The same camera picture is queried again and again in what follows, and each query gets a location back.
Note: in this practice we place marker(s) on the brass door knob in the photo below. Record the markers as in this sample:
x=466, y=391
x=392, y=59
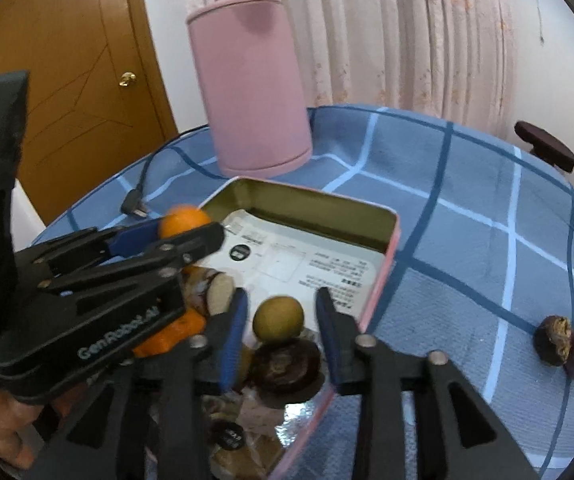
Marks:
x=127, y=79

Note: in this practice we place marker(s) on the pink tin box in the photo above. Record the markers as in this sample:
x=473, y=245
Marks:
x=317, y=205

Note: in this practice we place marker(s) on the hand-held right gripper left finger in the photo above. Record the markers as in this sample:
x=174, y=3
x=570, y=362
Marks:
x=232, y=340

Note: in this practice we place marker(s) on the large orange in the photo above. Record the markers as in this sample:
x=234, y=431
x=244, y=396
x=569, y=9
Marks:
x=182, y=220
x=167, y=337

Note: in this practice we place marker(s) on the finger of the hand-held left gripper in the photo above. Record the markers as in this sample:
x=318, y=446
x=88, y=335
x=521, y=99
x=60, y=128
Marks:
x=132, y=240
x=197, y=242

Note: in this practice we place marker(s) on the dark brown fruit piece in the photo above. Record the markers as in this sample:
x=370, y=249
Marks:
x=551, y=340

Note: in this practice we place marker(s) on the dark brown round fruit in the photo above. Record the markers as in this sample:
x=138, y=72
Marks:
x=287, y=367

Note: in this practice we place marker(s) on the cut taro piece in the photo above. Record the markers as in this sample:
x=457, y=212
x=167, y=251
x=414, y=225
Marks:
x=219, y=292

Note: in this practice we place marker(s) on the white paper packet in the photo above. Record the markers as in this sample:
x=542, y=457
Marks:
x=287, y=265

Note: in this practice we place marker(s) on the blue checked tablecloth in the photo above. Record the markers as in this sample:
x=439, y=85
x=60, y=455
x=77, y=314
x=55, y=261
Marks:
x=467, y=260

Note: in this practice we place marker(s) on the dark round stool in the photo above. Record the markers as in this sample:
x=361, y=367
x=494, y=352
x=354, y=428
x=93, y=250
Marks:
x=547, y=145

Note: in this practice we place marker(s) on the person's left hand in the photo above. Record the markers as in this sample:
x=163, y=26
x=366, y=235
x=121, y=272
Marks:
x=2, y=425

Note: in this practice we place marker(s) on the pink floral curtain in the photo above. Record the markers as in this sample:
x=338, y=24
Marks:
x=367, y=35

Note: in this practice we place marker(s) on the wooden door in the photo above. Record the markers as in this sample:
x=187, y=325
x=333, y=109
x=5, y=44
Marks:
x=67, y=85

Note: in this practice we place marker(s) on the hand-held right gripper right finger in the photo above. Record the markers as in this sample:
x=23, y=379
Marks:
x=327, y=340

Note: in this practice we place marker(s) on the pink cylinder container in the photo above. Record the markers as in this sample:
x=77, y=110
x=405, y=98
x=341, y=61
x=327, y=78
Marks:
x=247, y=85

